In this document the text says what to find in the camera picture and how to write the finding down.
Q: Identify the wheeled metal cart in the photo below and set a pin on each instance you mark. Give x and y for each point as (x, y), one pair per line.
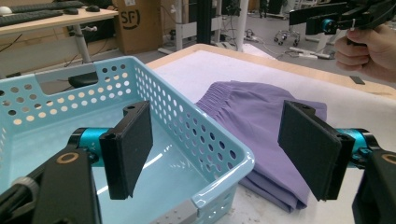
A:
(288, 35)

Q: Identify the light blue perforated plastic basket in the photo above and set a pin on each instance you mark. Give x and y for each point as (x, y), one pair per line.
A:
(174, 183)

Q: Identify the purple pants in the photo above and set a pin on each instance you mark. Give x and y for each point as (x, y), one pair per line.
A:
(249, 115)

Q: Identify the white computer mouse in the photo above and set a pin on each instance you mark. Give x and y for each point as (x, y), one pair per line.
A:
(4, 10)

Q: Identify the wooden office desk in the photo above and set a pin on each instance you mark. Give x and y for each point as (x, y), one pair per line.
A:
(77, 18)

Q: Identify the black computer mouse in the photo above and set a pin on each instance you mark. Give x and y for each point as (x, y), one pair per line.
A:
(71, 11)
(92, 8)

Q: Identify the white metal stand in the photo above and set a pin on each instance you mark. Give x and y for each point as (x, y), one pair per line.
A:
(186, 29)

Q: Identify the white pole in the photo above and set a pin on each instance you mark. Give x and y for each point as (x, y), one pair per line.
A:
(242, 25)

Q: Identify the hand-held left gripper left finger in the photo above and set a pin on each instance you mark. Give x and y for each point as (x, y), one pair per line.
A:
(127, 149)

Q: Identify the brown cardboard box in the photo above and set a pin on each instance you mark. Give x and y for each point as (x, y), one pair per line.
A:
(140, 28)

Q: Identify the white power strip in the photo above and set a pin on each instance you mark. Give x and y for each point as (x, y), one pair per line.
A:
(308, 53)

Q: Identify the black keyboard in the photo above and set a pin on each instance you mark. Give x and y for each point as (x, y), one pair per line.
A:
(28, 17)
(46, 6)

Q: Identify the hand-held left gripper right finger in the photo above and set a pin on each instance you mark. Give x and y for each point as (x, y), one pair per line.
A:
(311, 149)

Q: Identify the black tape strip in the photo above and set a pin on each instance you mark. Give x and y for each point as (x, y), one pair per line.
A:
(357, 80)

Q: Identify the black office chair seat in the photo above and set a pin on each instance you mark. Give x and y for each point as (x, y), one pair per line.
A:
(82, 79)

